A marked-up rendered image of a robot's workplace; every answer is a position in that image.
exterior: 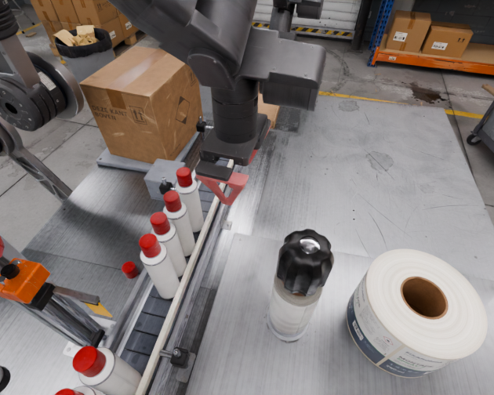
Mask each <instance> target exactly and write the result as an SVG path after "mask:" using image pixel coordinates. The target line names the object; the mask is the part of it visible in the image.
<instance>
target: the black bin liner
mask: <svg viewBox="0 0 494 395"><path fill-rule="evenodd" d="M93 30H94V35H95V38H97V39H98V40H99V42H95V43H93V44H89V45H79V46H68V45H66V44H65V43H64V42H62V41H61V40H60V39H59V38H58V37H56V38H55V40H54V42H55V45H56V48H57V50H58V52H59V54H60V55H61V56H67V57H69V58H71V59H72V58H78V57H85V56H89V55H91V54H93V53H102V52H106V51H107V50H109V49H111V48H112V41H111V37H110V35H109V33H108V31H106V30H104V29H101V28H95V27H94V28H93ZM68 32H69V33H70V34H72V35H73V36H77V34H78V32H77V29H74V30H71V31H68Z"/></svg>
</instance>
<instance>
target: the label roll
mask: <svg viewBox="0 0 494 395"><path fill-rule="evenodd" d="M346 315H347V326H348V329H349V332H350V334H351V337H352V339H353V340H354V342H355V344H356V346H357V347H358V348H359V350H360V351H361V352H362V353H363V354H364V355H365V356H366V358H367V359H369V360H370V361H371V362H372V363H373V364H374V365H375V366H377V367H378V368H380V369H382V370H384V371H386V372H388V373H390V374H392V375H396V376H399V377H403V378H419V377H422V376H425V375H428V374H430V373H431V372H433V371H436V370H438V369H440V368H443V367H444V366H446V365H449V364H451V363H453V362H455V361H457V360H460V359H462V358H464V357H466V356H468V355H470V354H472V353H473V352H475V351H476V350H477V349H478V348H479V347H480V346H481V344H482V343H483V342H484V340H485V337H486V334H487V329H488V322H487V316H486V312H485V308H484V305H483V303H482V301H481V299H480V297H479V295H478V293H477V292H476V290H475V289H474V287H473V286H472V285H471V284H470V282H469V281H468V280H467V279H466V278H465V277H464V276H463V275H462V274H461V273H460V272H459V271H458V270H456V269H455V268H454V267H452V266H451V265H449V264H448V263H447V262H445V261H443V260H441V259H439V258H438V257H436V256H434V255H431V254H428V253H425V252H421V251H418V250H413V249H395V250H391V251H389V252H385V253H383V254H382V255H380V256H378V257H377V258H376V259H375V260H374V261H373V262H372V264H371V266H370V267H369V268H368V270H367V271H366V273H365V275H364V277H363V278H362V279H361V281H360V283H359V284H358V286H357V287H356V289H355V290H354V292H353V294H352V295H351V297H350V299H349V301H348V304H347V312H346Z"/></svg>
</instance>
